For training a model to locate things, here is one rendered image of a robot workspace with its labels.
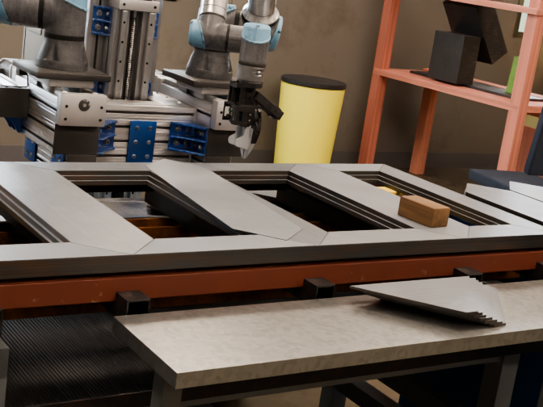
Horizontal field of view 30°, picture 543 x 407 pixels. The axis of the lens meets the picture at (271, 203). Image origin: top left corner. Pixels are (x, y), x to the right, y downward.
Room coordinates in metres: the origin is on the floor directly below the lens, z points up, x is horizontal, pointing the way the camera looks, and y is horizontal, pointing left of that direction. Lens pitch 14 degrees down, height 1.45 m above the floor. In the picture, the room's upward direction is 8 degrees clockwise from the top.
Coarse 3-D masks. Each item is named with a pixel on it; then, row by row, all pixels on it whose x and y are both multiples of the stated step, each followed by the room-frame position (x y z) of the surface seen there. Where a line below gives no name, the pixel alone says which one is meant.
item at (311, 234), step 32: (0, 192) 2.22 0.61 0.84; (160, 192) 2.52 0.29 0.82; (320, 192) 2.71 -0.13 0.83; (416, 192) 2.89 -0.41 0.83; (32, 224) 2.04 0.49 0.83; (224, 224) 2.26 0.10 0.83; (384, 224) 2.48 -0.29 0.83; (480, 224) 2.66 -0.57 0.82; (128, 256) 1.87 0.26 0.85; (160, 256) 1.90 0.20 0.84; (192, 256) 1.95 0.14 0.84; (224, 256) 1.99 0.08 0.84; (256, 256) 2.03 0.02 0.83; (288, 256) 2.08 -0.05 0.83; (320, 256) 2.13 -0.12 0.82; (352, 256) 2.18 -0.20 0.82; (384, 256) 2.23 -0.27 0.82
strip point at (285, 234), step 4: (248, 232) 2.15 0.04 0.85; (252, 232) 2.15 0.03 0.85; (256, 232) 2.15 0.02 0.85; (260, 232) 2.16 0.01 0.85; (264, 232) 2.16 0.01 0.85; (268, 232) 2.17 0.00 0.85; (272, 232) 2.17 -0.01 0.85; (276, 232) 2.18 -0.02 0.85; (280, 232) 2.18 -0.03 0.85; (284, 232) 2.19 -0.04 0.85; (288, 232) 2.19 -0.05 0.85; (292, 232) 2.20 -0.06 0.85; (296, 232) 2.20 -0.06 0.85; (268, 236) 2.13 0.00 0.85; (272, 236) 2.14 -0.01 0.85; (276, 236) 2.14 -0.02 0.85; (280, 236) 2.15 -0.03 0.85; (284, 236) 2.15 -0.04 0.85; (288, 236) 2.16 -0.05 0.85; (292, 236) 2.16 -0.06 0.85
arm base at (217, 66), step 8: (200, 48) 3.19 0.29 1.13; (192, 56) 3.21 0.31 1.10; (200, 56) 3.19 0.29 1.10; (208, 56) 3.18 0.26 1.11; (216, 56) 3.18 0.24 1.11; (224, 56) 3.20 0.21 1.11; (192, 64) 3.19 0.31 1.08; (200, 64) 3.18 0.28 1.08; (208, 64) 3.17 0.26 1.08; (216, 64) 3.18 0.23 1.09; (224, 64) 3.19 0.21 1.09; (192, 72) 3.18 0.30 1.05; (200, 72) 3.17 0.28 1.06; (208, 72) 3.17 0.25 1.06; (216, 72) 3.17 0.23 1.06; (224, 72) 3.19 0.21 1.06; (232, 72) 3.23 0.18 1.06; (224, 80) 3.19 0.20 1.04
